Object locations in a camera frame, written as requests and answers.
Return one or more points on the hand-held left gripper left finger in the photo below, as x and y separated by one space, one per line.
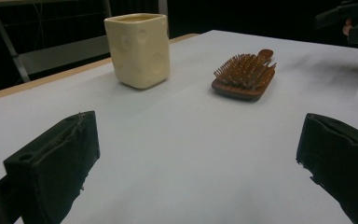
56 161

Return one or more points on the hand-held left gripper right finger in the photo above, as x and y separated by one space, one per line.
341 155

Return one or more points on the wooden paddle hairbrush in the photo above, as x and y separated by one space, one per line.
245 81

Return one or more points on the cream ceramic square cup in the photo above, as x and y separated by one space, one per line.
140 53

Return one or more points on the white table cover sheet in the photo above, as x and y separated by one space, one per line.
183 140

